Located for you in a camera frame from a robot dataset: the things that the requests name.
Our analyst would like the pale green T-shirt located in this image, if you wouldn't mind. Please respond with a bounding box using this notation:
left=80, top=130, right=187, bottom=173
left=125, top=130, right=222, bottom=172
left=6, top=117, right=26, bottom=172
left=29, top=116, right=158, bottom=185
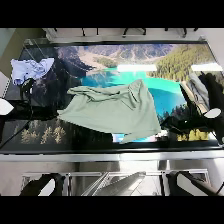
left=57, top=78, right=163, bottom=145

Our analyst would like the grey garment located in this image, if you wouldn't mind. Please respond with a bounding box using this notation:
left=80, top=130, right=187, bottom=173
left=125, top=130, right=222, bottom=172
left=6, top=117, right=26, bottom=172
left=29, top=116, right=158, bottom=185
left=185, top=73, right=211, bottom=112

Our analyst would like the black cable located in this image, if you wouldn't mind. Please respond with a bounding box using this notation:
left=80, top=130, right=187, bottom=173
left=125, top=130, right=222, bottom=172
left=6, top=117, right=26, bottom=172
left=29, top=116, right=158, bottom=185
left=0, top=121, right=32, bottom=150

